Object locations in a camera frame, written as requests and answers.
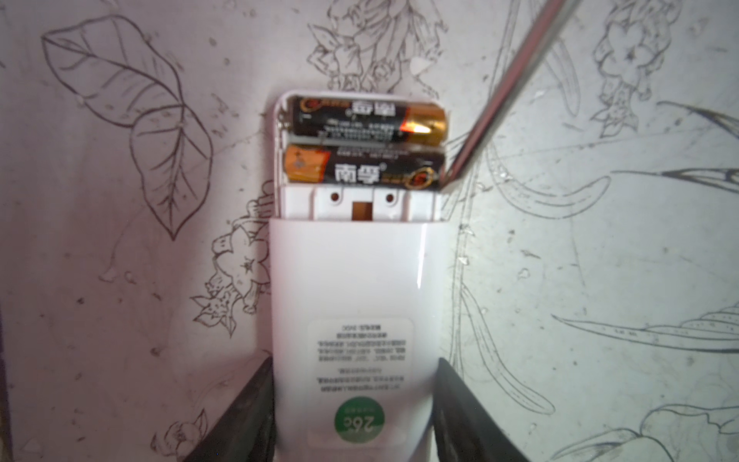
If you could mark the white remote control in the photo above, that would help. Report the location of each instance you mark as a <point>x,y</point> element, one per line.
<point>358,277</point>

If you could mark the screwdriver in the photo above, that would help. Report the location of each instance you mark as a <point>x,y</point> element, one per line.
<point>545,29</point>

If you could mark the AA battery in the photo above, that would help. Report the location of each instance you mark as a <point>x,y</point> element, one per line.
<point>368,120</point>
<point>365,166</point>

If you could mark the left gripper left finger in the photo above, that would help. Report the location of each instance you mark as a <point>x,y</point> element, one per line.
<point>246,432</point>

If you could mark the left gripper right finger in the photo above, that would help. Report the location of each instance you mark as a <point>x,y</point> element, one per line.
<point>464,431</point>

